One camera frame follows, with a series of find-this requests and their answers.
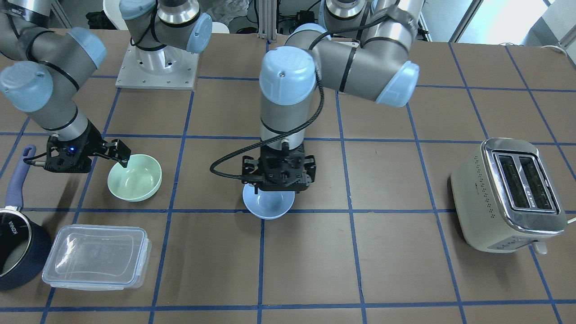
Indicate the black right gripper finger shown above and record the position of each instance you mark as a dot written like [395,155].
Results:
[115,150]

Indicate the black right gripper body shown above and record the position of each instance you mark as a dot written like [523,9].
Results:
[93,141]

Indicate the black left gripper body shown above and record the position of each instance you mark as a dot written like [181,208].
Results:
[310,168]

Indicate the green bowl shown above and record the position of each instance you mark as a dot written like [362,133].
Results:
[136,182]

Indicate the blue bowl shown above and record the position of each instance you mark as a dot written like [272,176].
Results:
[267,205]

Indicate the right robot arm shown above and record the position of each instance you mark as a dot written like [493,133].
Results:
[50,68]

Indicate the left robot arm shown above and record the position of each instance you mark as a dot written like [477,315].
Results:
[360,48]

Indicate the dark blue saucepan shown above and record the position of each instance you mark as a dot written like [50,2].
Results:
[24,245]

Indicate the clear plastic food container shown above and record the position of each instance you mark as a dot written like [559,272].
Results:
[98,258]

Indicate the cream toaster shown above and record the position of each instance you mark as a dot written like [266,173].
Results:
[505,198]

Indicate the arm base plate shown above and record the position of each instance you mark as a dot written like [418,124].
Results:
[165,69]

